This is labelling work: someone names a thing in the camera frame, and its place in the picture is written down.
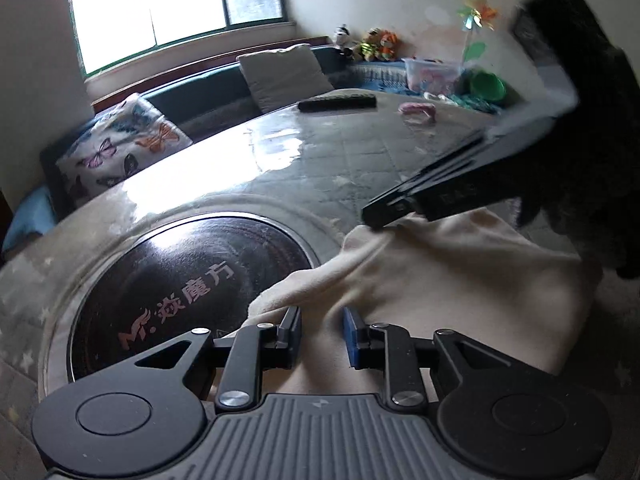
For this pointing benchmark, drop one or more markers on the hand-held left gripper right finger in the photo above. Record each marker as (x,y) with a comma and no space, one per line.
(352,340)

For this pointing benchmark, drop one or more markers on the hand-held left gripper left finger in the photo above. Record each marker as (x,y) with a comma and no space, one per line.
(290,340)

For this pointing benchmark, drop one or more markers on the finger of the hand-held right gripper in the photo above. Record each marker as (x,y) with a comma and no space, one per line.
(450,160)
(390,210)

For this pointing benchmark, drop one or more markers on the cream sweatshirt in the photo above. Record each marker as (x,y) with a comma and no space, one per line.
(450,285)

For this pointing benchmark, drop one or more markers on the small pink toy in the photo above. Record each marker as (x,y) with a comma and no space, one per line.
(417,112)

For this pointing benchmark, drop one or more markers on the green plastic bowl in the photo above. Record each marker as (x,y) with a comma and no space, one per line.
(489,86)

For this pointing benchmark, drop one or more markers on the clear plastic storage box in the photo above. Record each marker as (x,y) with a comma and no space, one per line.
(432,75)

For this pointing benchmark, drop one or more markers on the black remote control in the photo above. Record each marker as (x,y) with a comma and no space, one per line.
(335,102)

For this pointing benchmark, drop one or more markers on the orange plush tiger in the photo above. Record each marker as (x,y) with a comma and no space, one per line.
(389,45)

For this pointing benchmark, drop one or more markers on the round black induction cooker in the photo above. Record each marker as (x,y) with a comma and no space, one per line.
(175,270)

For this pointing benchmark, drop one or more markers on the yellow brown plush toy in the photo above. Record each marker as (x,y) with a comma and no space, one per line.
(369,45)

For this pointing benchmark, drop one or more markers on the colourful pinwheel toy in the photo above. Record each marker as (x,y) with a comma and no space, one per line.
(477,17)

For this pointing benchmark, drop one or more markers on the black and white plush cow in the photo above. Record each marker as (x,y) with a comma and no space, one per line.
(343,37)

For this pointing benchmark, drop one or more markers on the grey square cushion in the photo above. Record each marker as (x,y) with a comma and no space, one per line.
(285,77)

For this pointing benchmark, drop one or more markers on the dark teal sofa bench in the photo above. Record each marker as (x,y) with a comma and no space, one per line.
(200,95)

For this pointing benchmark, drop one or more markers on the butterfly print pillow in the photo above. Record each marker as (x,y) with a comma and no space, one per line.
(120,150)

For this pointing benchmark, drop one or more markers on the blue pillow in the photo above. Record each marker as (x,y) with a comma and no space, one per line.
(27,220)

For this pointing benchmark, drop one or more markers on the window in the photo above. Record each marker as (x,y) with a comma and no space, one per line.
(175,5)

